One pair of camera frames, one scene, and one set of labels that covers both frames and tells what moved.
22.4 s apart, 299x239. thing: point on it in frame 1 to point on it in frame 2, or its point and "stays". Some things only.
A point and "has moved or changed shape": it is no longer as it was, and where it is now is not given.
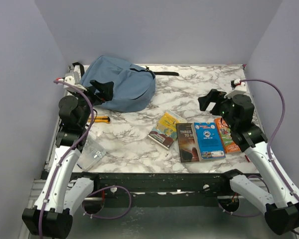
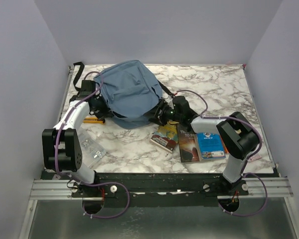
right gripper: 214,95 to 162,105
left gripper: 106,93 to 106,112
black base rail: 153,190 stays
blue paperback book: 208,141 stays
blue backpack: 134,86 has moved or changed shape
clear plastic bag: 92,152 stays
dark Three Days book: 189,152 stays
